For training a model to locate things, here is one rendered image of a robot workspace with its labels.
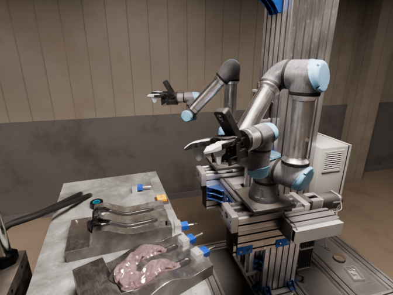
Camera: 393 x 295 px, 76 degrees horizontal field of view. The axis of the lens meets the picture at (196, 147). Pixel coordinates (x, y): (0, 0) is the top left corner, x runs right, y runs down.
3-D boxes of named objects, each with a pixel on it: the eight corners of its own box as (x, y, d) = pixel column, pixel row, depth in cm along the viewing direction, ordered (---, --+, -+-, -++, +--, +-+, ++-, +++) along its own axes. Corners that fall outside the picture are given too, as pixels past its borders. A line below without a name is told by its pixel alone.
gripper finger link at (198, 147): (186, 165, 72) (215, 159, 76) (184, 144, 71) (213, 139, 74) (182, 163, 75) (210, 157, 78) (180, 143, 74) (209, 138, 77)
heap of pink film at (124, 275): (163, 245, 119) (162, 231, 117) (184, 269, 106) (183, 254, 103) (107, 270, 105) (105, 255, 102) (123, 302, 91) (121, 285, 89)
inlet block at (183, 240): (199, 235, 131) (199, 226, 129) (205, 240, 127) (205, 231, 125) (178, 245, 123) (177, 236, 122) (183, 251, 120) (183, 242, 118)
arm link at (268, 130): (279, 146, 90) (281, 123, 87) (260, 153, 83) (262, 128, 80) (260, 141, 96) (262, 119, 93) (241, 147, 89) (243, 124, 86)
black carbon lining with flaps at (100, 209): (153, 209, 146) (152, 195, 142) (158, 226, 131) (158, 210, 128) (88, 221, 135) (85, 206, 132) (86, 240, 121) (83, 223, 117)
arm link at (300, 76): (283, 178, 123) (297, 58, 105) (313, 189, 112) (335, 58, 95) (269, 185, 115) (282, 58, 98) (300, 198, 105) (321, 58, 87)
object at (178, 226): (196, 225, 143) (196, 216, 142) (198, 230, 139) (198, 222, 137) (173, 228, 140) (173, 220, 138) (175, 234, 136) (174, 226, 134)
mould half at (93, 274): (181, 242, 130) (180, 223, 127) (213, 274, 110) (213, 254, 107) (76, 291, 102) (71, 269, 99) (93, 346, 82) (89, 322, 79)
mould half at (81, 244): (162, 212, 155) (161, 192, 151) (172, 239, 132) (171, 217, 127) (72, 229, 140) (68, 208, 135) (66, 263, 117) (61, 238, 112)
